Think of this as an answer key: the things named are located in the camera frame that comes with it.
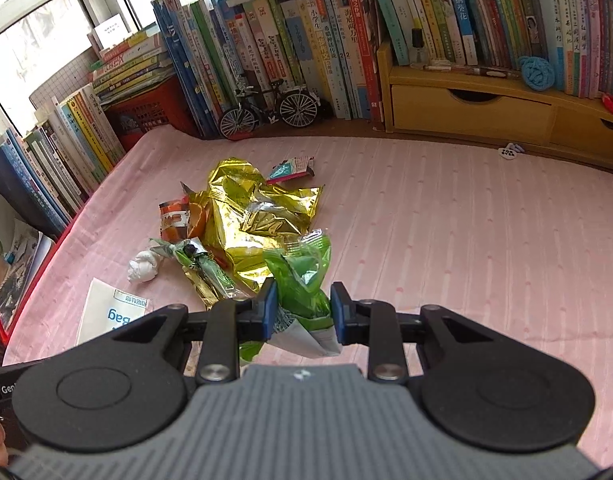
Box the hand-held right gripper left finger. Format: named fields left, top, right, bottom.
left=111, top=277, right=278, bottom=386

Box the white grid board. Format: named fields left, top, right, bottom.
left=29, top=45, right=104, bottom=121

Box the orange snack wrapper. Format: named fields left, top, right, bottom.
left=159, top=184, right=197, bottom=243

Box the small glass bottle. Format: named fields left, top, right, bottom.
left=411, top=19, right=427, bottom=67

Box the black model bicycle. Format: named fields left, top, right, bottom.
left=219, top=77, right=320, bottom=140

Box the row of books beside window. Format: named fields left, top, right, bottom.
left=0, top=85, right=127, bottom=233

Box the blue crochet piece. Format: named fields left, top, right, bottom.
left=517, top=55, right=557, bottom=92

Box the gold foil snack bag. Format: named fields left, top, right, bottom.
left=206, top=159, right=327, bottom=293

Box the pen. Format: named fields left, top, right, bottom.
left=424, top=61, right=520, bottom=78

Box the white paper sign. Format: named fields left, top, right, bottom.
left=94, top=12, right=127, bottom=46

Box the white tissue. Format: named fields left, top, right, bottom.
left=126, top=250, right=160, bottom=283

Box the yellow wooden desk shelf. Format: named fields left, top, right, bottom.
left=377, top=42, right=613, bottom=176

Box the green snack wrapper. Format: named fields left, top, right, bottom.
left=239, top=230, right=342, bottom=363

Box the stack of flat-lying books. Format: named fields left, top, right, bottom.
left=89, top=27, right=174, bottom=106

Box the white and pink snack packet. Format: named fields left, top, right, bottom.
left=266, top=156, right=316, bottom=183

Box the red plastic crate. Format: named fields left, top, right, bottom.
left=104, top=77, right=202, bottom=137

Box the row of books on shelf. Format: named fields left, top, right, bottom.
left=361, top=0, right=613, bottom=101

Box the white paper bag blue print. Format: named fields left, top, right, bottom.
left=76, top=277, right=147, bottom=346

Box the pink striped cloth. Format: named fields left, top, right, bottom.
left=1, top=125, right=613, bottom=466

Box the small green and gold wrapper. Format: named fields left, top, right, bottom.
left=149, top=237, right=237, bottom=311

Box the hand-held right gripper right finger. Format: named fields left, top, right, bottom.
left=329, top=281, right=492, bottom=386

